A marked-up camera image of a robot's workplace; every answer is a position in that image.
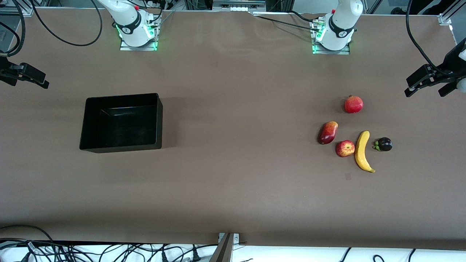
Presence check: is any dark purple mangosteen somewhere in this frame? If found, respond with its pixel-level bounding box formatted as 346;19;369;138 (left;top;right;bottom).
372;137;393;152

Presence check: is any grey power strip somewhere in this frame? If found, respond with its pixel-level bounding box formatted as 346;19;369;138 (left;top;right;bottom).
212;0;266;12

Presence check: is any black cable on table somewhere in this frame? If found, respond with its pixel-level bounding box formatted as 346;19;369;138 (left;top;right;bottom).
251;11;323;32

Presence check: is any red pomegranate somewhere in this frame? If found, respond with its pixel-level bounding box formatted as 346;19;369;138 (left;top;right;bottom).
344;95;364;114

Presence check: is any yellow banana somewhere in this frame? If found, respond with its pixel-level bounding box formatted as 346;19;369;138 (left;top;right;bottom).
354;130;376;173

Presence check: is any aluminium table edge bracket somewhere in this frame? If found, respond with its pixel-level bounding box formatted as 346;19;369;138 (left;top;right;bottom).
209;233;241;262

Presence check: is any black plastic box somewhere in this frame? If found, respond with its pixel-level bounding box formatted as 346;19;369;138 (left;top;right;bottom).
79;93;163;153

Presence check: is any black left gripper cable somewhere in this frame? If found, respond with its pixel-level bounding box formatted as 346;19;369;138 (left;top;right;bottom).
405;0;450;75

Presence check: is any black looping arm cable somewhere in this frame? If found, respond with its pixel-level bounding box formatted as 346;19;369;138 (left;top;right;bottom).
30;0;103;47

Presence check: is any red yellow mango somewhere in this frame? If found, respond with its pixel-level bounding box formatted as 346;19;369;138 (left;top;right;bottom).
317;121;339;145

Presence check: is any red yellow apple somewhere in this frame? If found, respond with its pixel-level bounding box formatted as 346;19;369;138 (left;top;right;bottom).
336;140;355;158

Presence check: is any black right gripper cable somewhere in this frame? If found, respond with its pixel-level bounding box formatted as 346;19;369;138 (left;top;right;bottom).
0;0;27;57

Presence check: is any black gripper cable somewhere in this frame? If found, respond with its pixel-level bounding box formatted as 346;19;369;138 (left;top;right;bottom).
405;0;450;75
0;0;27;57

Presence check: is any aluminium frame corner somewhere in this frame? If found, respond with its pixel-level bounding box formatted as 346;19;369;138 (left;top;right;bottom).
439;0;466;26
0;0;35;17

